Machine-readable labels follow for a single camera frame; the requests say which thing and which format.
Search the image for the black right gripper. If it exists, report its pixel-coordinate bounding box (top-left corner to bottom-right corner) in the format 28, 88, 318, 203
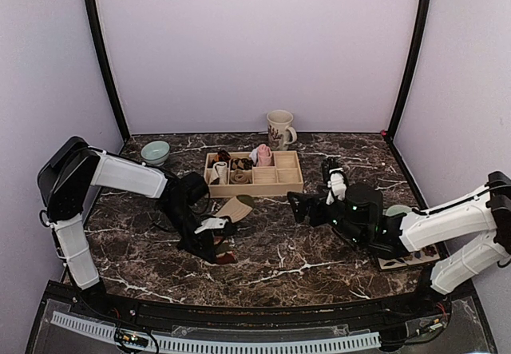
287, 185, 367, 247

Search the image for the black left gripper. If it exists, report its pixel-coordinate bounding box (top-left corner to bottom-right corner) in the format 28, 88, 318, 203
160, 202, 216, 265

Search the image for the wooden compartment organizer box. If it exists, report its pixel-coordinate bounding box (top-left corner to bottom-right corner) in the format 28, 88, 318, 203
209, 151, 304, 198

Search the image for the beige striped cuff sock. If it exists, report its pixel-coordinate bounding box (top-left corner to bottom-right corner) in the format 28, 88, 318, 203
214, 195, 255, 265

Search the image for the pink patterned long sock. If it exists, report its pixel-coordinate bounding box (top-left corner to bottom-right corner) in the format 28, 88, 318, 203
249, 144, 273, 167

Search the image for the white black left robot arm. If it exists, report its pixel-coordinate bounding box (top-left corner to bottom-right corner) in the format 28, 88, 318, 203
37, 137, 236, 319

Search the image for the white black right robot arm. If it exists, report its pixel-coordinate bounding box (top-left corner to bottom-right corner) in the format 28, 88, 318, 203
287, 158, 510, 317

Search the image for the dark argyle rolled sock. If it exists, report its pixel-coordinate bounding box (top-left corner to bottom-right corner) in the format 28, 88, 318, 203
231, 157, 254, 171

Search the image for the white ribbed rolled sock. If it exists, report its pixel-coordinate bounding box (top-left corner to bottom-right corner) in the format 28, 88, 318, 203
209, 161, 228, 185

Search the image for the coral pattern ceramic mug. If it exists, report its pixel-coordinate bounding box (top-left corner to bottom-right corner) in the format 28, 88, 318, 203
267, 109, 298, 151

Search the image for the pale green candle dish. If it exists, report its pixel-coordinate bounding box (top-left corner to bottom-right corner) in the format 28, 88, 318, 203
385, 205, 412, 217

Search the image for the light blue ceramic bowl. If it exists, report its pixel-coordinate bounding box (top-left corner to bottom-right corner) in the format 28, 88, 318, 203
141, 141, 170, 166

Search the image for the floral pattern coaster tile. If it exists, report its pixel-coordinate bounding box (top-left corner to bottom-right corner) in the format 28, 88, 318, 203
376, 245, 441, 271

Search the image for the white slotted cable duct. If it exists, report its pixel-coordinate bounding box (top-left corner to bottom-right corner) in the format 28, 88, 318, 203
50, 312, 382, 353

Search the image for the black front table rail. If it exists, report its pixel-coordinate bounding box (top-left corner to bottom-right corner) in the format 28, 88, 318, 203
37, 272, 481, 331

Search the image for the black right frame post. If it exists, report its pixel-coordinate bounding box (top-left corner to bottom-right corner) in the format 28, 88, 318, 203
386, 0, 435, 139

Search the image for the black frame post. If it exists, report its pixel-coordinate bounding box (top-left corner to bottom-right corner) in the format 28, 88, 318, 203
84, 0, 131, 142
386, 0, 435, 139

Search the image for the black left frame post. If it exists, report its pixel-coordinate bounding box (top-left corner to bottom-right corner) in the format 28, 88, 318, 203
84, 0, 131, 142

